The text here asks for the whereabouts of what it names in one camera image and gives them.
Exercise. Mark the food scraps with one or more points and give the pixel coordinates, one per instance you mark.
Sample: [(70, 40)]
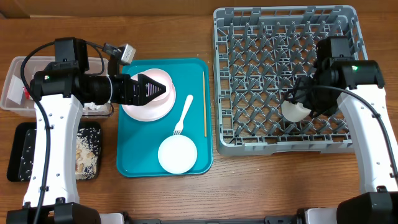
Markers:
[(88, 149)]

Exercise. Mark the red snack wrapper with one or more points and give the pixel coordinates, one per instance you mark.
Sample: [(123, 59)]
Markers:
[(26, 94)]

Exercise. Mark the white plastic fork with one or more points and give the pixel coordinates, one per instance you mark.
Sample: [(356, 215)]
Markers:
[(179, 126)]

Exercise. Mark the wooden chopstick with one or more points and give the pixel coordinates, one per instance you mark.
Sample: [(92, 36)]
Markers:
[(204, 103)]

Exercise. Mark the clear plastic bin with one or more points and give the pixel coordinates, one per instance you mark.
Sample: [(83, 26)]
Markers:
[(12, 98)]

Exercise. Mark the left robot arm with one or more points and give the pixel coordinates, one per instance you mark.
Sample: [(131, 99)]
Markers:
[(60, 92)]

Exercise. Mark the white paper cup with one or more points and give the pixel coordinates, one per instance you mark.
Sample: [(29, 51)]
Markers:
[(294, 112)]

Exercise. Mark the teal serving tray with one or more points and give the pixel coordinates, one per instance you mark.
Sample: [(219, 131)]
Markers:
[(138, 141)]

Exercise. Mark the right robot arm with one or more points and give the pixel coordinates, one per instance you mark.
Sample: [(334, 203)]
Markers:
[(356, 88)]

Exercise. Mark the white tissue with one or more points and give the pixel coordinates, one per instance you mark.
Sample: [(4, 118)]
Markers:
[(89, 107)]

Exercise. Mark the white bowl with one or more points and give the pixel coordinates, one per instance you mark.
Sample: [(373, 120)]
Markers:
[(177, 154)]

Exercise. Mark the grey dishwasher rack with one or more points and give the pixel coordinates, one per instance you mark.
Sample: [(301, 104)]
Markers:
[(260, 53)]

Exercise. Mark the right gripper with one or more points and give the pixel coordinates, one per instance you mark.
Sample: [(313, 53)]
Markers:
[(299, 95)]

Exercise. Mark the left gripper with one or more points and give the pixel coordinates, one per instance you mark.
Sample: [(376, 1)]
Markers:
[(138, 96)]

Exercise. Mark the pink bowl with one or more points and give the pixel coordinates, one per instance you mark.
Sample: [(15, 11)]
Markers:
[(162, 77)]

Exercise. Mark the black plastic tray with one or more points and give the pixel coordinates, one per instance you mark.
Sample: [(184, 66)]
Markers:
[(18, 144)]

